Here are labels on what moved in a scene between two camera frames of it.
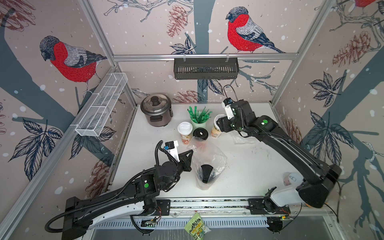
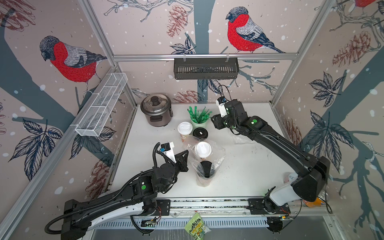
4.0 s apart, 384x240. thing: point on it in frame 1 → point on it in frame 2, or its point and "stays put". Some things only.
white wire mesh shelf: (101, 104) stays put
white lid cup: (216, 132) → (203, 149)
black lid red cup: (205, 175) stays put
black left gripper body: (178, 170) stays put
